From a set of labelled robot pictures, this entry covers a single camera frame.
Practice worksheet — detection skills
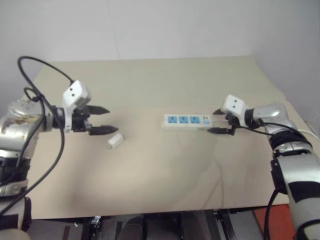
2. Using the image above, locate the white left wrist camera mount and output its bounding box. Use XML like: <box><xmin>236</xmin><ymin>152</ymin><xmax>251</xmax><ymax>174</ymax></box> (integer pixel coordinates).
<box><xmin>61</xmin><ymin>80</ymin><xmax>93</xmax><ymax>134</ymax></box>

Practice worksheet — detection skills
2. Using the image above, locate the orange red floor mat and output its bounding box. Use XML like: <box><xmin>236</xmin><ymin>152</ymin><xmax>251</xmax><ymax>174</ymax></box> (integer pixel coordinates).
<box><xmin>250</xmin><ymin>204</ymin><xmax>294</xmax><ymax>240</ymax></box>

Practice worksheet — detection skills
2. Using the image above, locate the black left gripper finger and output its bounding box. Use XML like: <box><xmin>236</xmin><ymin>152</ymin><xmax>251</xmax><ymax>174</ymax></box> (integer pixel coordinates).
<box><xmin>88</xmin><ymin>124</ymin><xmax>119</xmax><ymax>137</ymax></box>
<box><xmin>87</xmin><ymin>105</ymin><xmax>111</xmax><ymax>117</ymax></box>

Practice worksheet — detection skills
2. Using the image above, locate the white power strip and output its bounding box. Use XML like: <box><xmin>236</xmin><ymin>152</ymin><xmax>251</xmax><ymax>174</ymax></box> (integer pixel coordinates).
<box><xmin>160</xmin><ymin>113</ymin><xmax>214</xmax><ymax>131</ymax></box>

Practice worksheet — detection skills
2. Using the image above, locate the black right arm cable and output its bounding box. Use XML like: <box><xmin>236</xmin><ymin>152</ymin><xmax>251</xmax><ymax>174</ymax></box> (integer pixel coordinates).
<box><xmin>239</xmin><ymin>119</ymin><xmax>312</xmax><ymax>240</ymax></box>

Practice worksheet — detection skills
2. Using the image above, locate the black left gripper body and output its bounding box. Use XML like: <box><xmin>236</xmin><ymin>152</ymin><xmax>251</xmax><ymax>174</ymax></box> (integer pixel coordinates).
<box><xmin>70</xmin><ymin>105</ymin><xmax>92</xmax><ymax>134</ymax></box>

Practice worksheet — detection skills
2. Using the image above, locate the black metal table frame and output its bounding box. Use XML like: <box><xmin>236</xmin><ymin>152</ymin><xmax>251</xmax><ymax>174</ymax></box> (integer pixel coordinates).
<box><xmin>31</xmin><ymin>207</ymin><xmax>255</xmax><ymax>240</ymax></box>

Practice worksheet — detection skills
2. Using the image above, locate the beige tablecloth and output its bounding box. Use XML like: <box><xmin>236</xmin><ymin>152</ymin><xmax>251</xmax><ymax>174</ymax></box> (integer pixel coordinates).
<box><xmin>23</xmin><ymin>55</ymin><xmax>320</xmax><ymax>221</ymax></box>

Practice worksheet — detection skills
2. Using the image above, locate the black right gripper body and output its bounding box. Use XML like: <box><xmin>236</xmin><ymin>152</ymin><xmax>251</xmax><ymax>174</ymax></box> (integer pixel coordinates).
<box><xmin>224</xmin><ymin>112</ymin><xmax>240</xmax><ymax>136</ymax></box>

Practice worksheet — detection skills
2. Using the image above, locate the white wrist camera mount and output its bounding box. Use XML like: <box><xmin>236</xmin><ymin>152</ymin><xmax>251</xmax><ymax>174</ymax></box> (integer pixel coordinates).
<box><xmin>222</xmin><ymin>94</ymin><xmax>249</xmax><ymax>127</ymax></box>
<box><xmin>61</xmin><ymin>80</ymin><xmax>93</xmax><ymax>134</ymax></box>

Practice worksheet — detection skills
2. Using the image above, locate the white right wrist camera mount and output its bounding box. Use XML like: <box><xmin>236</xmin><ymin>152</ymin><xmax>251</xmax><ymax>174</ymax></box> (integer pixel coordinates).
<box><xmin>222</xmin><ymin>94</ymin><xmax>249</xmax><ymax>127</ymax></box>

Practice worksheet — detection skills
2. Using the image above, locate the white plug adapter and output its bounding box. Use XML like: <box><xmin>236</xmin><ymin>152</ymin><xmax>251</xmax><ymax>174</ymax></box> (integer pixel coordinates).
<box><xmin>107</xmin><ymin>132</ymin><xmax>125</xmax><ymax>151</ymax></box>

